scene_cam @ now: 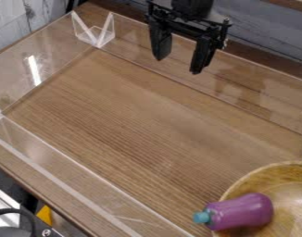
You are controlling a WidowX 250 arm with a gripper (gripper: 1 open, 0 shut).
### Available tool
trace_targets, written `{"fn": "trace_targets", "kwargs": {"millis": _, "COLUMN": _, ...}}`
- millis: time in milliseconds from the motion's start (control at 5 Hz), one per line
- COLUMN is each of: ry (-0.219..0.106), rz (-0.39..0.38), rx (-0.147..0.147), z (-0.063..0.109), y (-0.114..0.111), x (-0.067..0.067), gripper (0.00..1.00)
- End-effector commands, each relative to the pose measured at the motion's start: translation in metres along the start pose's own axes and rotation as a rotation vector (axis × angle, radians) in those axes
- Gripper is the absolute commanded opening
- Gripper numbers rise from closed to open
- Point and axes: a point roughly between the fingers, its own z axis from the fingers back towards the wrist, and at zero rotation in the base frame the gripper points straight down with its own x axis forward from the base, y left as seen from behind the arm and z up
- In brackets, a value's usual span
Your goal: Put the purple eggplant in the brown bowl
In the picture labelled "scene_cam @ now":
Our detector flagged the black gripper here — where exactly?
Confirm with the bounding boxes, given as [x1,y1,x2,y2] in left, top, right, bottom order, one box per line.
[145,0,231,74]

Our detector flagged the clear acrylic front wall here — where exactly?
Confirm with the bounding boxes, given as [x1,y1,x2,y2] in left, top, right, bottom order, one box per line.
[0,106,193,237]

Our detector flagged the clear acrylic corner bracket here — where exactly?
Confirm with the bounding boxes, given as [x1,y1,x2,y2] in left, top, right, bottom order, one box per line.
[70,12,114,48]

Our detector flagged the brown wooden bowl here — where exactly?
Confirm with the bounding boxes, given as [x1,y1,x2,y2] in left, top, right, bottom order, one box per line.
[212,161,302,237]

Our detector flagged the black yellow device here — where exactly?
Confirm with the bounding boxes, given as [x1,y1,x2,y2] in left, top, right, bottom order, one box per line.
[0,163,92,237]

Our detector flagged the purple toy eggplant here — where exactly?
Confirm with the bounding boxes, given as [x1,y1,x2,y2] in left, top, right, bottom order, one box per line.
[192,193,273,231]

